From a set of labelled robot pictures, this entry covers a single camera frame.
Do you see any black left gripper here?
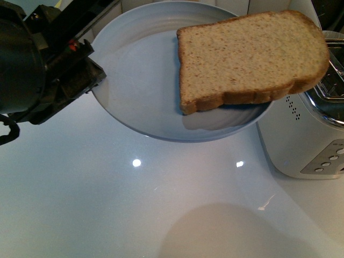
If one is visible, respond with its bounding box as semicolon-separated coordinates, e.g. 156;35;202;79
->
32;40;105;125

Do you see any light blue round plate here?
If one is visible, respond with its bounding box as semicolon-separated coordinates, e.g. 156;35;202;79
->
91;1;271;142

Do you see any brown bread slice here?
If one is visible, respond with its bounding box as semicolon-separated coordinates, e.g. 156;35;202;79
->
176;10;329;115

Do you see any white silver toaster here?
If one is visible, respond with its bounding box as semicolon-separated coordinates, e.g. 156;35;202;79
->
257;31;343;180

